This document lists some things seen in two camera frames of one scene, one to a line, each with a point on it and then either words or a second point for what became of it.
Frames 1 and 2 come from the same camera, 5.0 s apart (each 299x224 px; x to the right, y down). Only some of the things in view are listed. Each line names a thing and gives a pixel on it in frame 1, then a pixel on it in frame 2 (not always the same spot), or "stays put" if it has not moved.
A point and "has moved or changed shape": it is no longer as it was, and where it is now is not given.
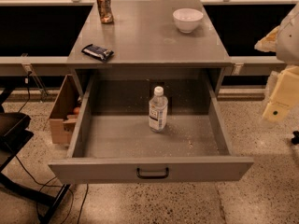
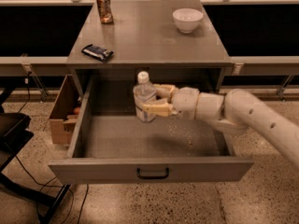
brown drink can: x=105 y=8 stays put
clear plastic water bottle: x=158 y=108 has moved or changed shape
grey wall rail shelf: x=25 y=65 stays put
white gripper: x=290 y=41 → x=186 y=102
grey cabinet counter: x=149 y=35 stays put
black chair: x=14 y=134 stays put
